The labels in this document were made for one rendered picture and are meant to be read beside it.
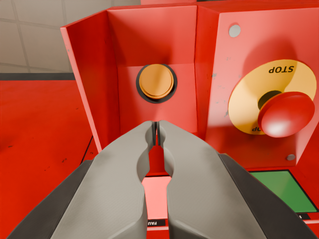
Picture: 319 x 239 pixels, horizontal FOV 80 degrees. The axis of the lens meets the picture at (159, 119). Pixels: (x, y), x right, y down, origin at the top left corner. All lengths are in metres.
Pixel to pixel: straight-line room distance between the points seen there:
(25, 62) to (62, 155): 0.70
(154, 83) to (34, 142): 0.46
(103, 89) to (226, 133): 0.12
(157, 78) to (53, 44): 0.87
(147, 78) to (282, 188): 0.18
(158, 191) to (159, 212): 0.02
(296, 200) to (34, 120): 0.67
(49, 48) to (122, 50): 0.85
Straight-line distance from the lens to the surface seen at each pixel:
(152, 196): 0.20
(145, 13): 0.22
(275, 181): 0.24
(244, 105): 0.18
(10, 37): 1.14
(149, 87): 0.21
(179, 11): 0.22
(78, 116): 0.67
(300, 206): 0.23
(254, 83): 0.17
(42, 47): 1.08
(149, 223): 0.19
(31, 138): 0.64
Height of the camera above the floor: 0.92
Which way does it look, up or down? 56 degrees down
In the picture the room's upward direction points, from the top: 178 degrees clockwise
